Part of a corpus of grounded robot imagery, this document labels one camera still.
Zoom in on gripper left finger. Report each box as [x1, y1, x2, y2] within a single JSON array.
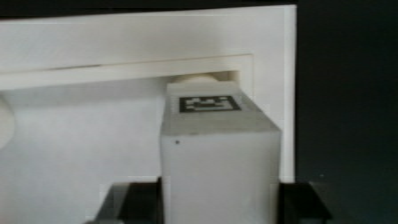
[[86, 179, 166, 224]]

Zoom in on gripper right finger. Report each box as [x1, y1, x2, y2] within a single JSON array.
[[278, 183, 333, 224]]

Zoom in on white table leg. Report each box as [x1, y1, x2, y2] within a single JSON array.
[[160, 81, 281, 224]]

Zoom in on white square table top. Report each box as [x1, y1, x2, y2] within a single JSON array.
[[0, 55, 255, 224]]

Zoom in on white U-shaped fence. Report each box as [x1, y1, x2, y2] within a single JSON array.
[[0, 3, 297, 182]]

